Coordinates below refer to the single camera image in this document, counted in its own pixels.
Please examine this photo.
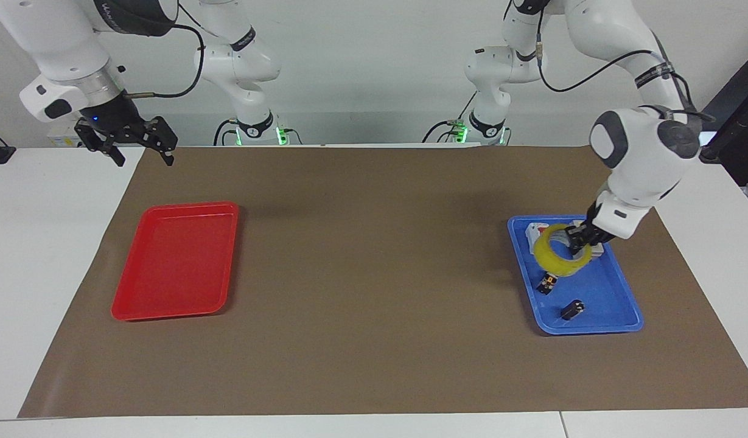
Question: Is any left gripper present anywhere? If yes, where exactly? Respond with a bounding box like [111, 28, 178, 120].
[565, 201, 615, 256]

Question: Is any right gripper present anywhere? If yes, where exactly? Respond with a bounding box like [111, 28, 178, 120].
[74, 92, 180, 167]

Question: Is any yellow tape roll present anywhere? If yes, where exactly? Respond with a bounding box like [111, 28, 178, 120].
[534, 223, 593, 278]

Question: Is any white and red small box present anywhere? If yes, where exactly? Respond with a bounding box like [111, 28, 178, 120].
[525, 222, 606, 260]

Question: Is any blue plastic tray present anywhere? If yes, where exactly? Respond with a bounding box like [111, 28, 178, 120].
[507, 214, 645, 336]

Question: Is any red plastic tray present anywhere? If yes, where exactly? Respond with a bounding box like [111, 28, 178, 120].
[110, 201, 241, 322]

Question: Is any black cable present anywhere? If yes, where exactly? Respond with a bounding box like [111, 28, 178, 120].
[534, 6, 716, 122]
[125, 22, 206, 100]
[422, 90, 479, 144]
[213, 118, 239, 147]

